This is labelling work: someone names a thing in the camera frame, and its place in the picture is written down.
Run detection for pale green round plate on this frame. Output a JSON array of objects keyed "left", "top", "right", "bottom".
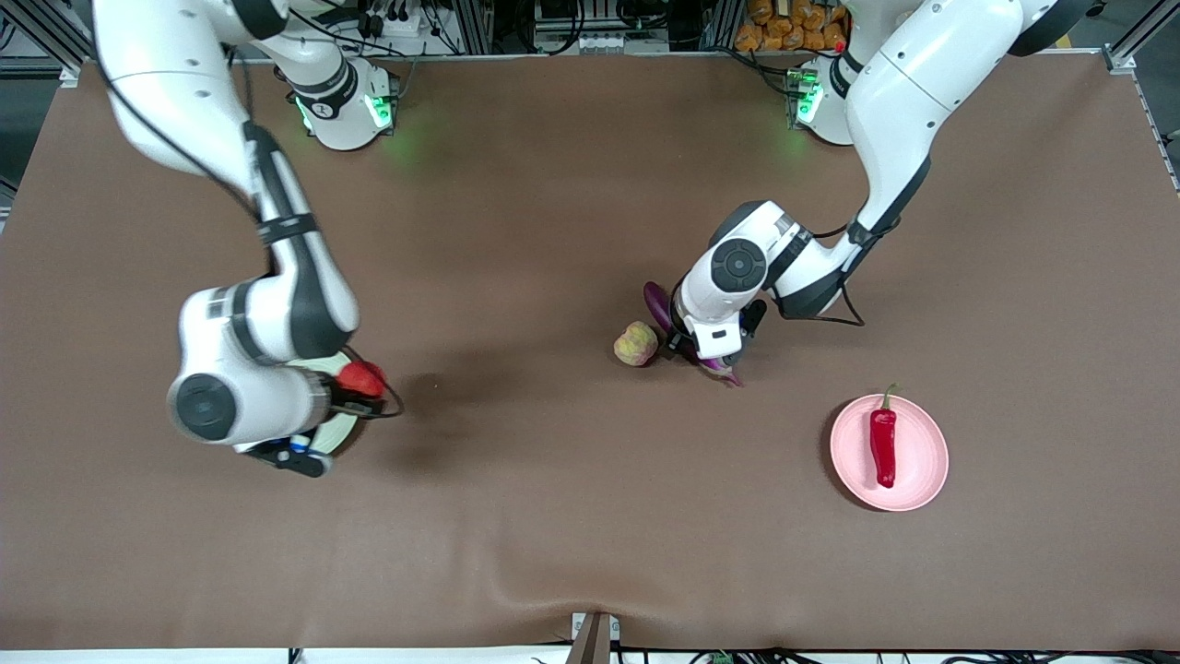
[{"left": 293, "top": 349, "right": 362, "bottom": 458}]

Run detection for orange packaged goods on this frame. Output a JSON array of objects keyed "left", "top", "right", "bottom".
[{"left": 733, "top": 0, "right": 850, "bottom": 53}]

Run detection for purple eggplant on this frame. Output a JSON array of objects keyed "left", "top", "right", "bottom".
[{"left": 643, "top": 281, "right": 744, "bottom": 387}]

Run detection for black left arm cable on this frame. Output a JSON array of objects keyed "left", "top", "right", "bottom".
[{"left": 811, "top": 221, "right": 909, "bottom": 327}]

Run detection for yellow-green apple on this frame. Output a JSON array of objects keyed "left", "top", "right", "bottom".
[{"left": 613, "top": 320, "right": 660, "bottom": 368}]

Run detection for aluminium frame post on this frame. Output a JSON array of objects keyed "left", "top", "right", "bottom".
[{"left": 1102, "top": 0, "right": 1180, "bottom": 75}]

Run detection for metal mount bracket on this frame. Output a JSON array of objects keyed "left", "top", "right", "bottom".
[{"left": 570, "top": 611, "right": 621, "bottom": 664}]

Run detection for brown table cloth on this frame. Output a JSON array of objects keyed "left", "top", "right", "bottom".
[{"left": 0, "top": 55, "right": 1180, "bottom": 651}]

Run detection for red chili pepper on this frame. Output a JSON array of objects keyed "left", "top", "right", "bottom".
[{"left": 869, "top": 384, "right": 900, "bottom": 489}]

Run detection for red apple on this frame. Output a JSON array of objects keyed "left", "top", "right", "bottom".
[{"left": 336, "top": 361, "right": 387, "bottom": 400}]

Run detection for pink round plate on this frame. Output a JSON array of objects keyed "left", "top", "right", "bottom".
[{"left": 830, "top": 394, "right": 950, "bottom": 513}]

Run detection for white power strip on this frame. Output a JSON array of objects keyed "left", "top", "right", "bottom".
[{"left": 355, "top": 6, "right": 425, "bottom": 40}]

